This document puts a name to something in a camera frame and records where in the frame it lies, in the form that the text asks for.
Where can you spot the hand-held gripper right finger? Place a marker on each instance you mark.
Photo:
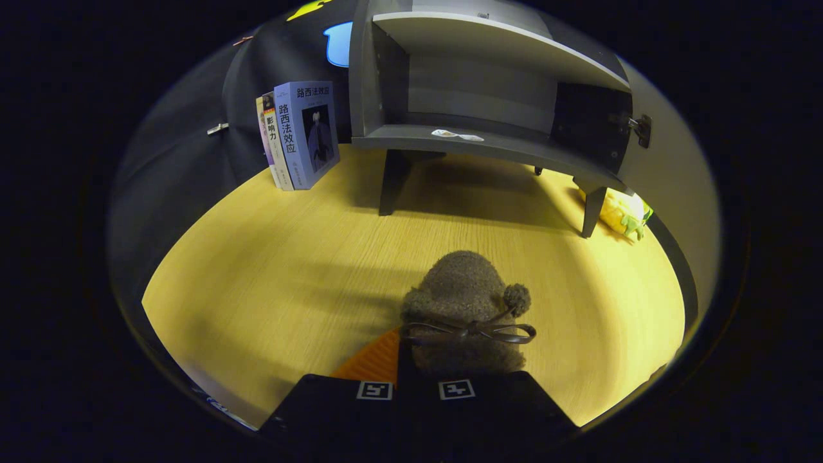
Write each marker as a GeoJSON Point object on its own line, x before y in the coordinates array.
{"type": "Point", "coordinates": [501, 405]}

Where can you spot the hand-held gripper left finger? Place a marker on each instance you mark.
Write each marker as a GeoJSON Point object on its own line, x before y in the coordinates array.
{"type": "Point", "coordinates": [321, 405]}

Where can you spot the brown fuzzy shoe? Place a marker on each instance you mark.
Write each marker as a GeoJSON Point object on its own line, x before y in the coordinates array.
{"type": "Point", "coordinates": [463, 283]}

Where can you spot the grey shoe cabinet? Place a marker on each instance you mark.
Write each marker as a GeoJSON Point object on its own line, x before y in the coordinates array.
{"type": "Point", "coordinates": [450, 83]}

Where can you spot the metal door hinge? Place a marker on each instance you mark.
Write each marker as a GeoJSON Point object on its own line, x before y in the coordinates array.
{"type": "Point", "coordinates": [642, 128]}

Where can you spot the yellow plush toy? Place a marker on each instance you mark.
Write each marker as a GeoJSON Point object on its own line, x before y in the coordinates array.
{"type": "Point", "coordinates": [617, 209]}

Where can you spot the blue cover book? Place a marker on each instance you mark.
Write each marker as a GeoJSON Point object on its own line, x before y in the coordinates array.
{"type": "Point", "coordinates": [308, 135]}

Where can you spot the black backdrop cloth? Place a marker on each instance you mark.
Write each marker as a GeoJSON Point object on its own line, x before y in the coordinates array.
{"type": "Point", "coordinates": [193, 167]}

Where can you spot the beige spine book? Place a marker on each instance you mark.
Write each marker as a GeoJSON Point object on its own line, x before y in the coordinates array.
{"type": "Point", "coordinates": [262, 128]}

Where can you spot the silver clip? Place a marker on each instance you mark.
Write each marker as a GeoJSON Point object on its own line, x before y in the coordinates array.
{"type": "Point", "coordinates": [217, 128]}

